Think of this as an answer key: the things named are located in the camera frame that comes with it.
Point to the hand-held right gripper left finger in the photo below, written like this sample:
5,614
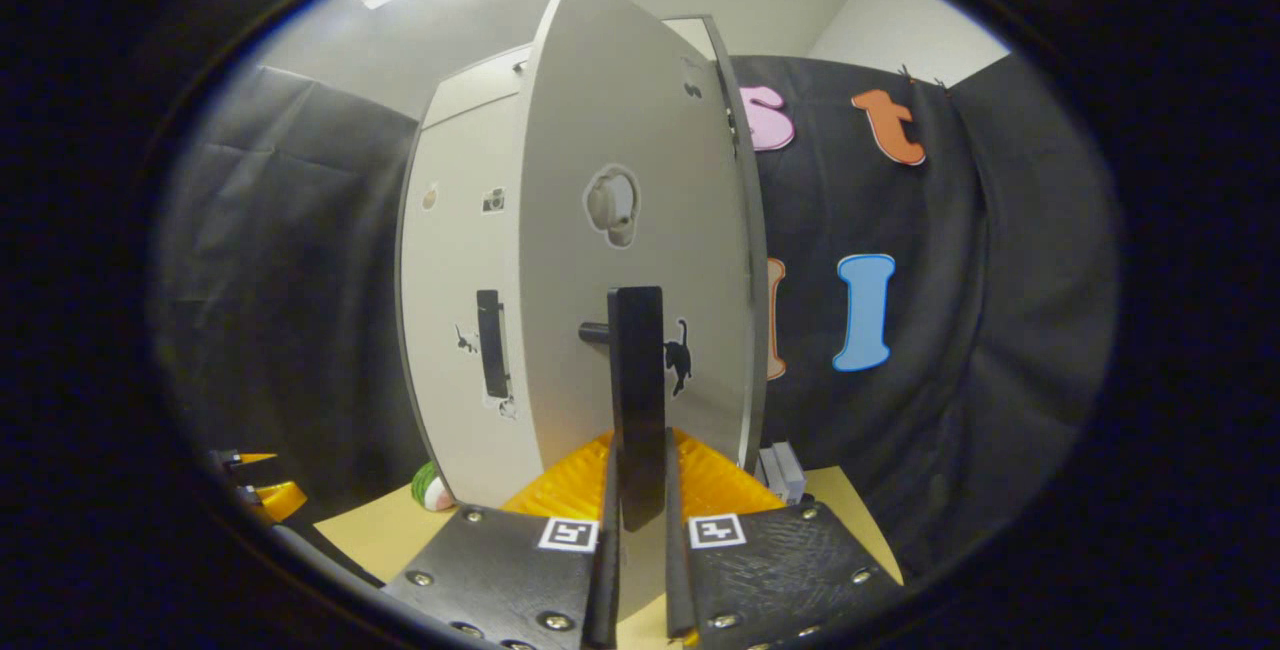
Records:
520,570

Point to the grey-blue book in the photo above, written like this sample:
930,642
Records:
792,470

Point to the watermelon slice toy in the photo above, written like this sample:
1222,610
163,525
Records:
432,488

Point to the beige double-door shoe cabinet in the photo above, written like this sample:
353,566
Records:
480,90

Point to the black backdrop cloth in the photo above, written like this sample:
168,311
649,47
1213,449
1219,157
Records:
1000,280

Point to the beige shoe cabinet door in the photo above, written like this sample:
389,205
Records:
450,260
640,110

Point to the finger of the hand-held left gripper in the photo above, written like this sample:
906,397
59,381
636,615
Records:
280,500
255,457

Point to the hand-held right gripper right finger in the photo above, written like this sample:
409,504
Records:
760,570

